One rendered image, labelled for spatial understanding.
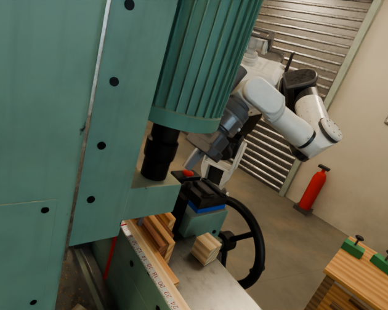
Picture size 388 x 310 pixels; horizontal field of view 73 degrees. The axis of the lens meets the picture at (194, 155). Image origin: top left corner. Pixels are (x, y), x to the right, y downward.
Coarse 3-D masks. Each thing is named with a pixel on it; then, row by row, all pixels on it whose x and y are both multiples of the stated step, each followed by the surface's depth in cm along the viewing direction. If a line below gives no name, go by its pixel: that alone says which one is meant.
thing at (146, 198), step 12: (132, 180) 48; (144, 180) 49; (168, 180) 52; (132, 192) 46; (144, 192) 47; (156, 192) 49; (168, 192) 51; (132, 204) 47; (144, 204) 49; (156, 204) 51; (168, 204) 53; (132, 216) 49; (144, 216) 50
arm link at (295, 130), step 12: (288, 108) 71; (288, 120) 69; (300, 120) 71; (288, 132) 71; (300, 132) 70; (312, 132) 71; (300, 144) 72; (312, 144) 72; (324, 144) 72; (300, 156) 77; (312, 156) 77
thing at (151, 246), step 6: (138, 228) 56; (144, 234) 55; (144, 240) 54; (150, 240) 54; (150, 246) 53; (156, 252) 52; (156, 258) 50; (162, 258) 51; (162, 264) 49; (168, 270) 48; (174, 276) 48; (174, 282) 46
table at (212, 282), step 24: (96, 240) 62; (192, 240) 64; (120, 264) 52; (168, 264) 55; (192, 264) 57; (216, 264) 59; (120, 288) 53; (192, 288) 51; (216, 288) 53; (240, 288) 55
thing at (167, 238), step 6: (150, 216) 59; (156, 222) 57; (156, 228) 56; (162, 228) 56; (162, 234) 54; (168, 234) 55; (168, 240) 53; (168, 246) 53; (168, 252) 54; (168, 258) 55
